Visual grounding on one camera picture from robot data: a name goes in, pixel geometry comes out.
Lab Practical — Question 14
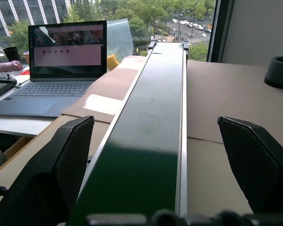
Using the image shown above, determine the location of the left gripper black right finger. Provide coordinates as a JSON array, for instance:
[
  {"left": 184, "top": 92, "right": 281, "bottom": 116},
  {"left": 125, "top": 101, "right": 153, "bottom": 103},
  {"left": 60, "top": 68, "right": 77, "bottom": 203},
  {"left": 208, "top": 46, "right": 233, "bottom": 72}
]
[{"left": 217, "top": 115, "right": 283, "bottom": 215}]

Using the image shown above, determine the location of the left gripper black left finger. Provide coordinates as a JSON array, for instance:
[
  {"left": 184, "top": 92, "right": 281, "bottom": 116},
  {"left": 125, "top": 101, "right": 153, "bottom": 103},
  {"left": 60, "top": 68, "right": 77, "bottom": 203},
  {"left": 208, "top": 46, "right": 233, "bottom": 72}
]
[{"left": 0, "top": 115, "right": 95, "bottom": 226}]

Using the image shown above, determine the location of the green conveyor belt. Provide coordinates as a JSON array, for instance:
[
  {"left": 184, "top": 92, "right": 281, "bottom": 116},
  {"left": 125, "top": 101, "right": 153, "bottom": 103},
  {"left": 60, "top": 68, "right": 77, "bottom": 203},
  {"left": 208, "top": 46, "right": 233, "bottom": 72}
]
[{"left": 68, "top": 40, "right": 189, "bottom": 226}]

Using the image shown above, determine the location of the grey open laptop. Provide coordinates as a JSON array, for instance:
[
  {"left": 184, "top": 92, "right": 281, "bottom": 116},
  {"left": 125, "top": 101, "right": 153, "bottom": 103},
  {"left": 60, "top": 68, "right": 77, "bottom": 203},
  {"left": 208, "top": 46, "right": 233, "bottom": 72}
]
[{"left": 0, "top": 20, "right": 108, "bottom": 118}]

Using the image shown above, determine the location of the dark grey cylinder cup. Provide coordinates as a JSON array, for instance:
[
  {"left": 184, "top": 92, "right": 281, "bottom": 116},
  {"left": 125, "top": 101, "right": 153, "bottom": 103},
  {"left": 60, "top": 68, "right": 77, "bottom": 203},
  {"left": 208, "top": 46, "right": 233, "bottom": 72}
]
[{"left": 264, "top": 56, "right": 283, "bottom": 89}]

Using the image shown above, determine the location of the black handheld controller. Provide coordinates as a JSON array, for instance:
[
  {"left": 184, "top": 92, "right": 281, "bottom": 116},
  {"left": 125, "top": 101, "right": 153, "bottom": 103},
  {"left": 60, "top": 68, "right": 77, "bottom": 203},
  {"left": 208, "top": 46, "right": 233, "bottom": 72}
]
[{"left": 0, "top": 74, "right": 18, "bottom": 102}]

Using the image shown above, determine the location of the brown cardboard sheet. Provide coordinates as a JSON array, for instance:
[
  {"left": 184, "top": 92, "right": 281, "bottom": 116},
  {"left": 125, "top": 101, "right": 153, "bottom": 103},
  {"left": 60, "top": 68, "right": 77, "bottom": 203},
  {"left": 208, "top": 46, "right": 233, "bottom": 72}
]
[{"left": 61, "top": 56, "right": 154, "bottom": 124}]

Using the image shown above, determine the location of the pink wrapped bundle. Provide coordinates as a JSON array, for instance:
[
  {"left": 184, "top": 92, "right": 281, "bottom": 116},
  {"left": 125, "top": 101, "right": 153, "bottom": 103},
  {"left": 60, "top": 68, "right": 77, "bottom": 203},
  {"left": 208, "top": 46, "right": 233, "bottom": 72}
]
[{"left": 0, "top": 60, "right": 24, "bottom": 73}]

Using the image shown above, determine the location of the black cup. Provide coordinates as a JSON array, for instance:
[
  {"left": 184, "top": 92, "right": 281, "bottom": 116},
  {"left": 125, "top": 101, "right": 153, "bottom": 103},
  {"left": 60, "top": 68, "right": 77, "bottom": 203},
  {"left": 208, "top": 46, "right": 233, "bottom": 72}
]
[{"left": 3, "top": 47, "right": 21, "bottom": 65}]

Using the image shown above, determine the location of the yellow sponge block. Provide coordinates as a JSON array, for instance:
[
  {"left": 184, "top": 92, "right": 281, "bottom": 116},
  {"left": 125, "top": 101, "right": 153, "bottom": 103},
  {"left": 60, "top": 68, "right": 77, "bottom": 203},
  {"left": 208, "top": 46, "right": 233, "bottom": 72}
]
[{"left": 107, "top": 54, "right": 120, "bottom": 71}]

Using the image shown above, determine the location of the translucent plastic bag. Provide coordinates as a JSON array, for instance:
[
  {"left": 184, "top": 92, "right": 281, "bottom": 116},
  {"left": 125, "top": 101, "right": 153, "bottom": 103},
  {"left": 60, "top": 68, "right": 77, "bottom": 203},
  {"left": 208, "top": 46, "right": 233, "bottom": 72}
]
[{"left": 106, "top": 18, "right": 134, "bottom": 62}]

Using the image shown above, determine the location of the black window frame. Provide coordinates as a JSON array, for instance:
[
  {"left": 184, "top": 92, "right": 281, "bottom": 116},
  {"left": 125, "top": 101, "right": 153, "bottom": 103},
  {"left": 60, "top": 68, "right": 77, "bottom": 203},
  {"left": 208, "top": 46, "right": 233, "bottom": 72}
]
[{"left": 207, "top": 0, "right": 235, "bottom": 63}]

